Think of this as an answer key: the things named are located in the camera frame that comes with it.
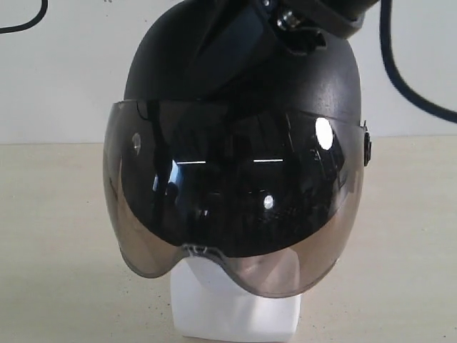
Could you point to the black helmet with tinted visor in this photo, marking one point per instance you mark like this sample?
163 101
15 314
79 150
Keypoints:
265 180

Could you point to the white mannequin head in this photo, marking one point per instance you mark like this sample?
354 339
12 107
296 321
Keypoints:
207 304

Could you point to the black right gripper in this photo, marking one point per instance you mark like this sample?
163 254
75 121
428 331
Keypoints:
238 38

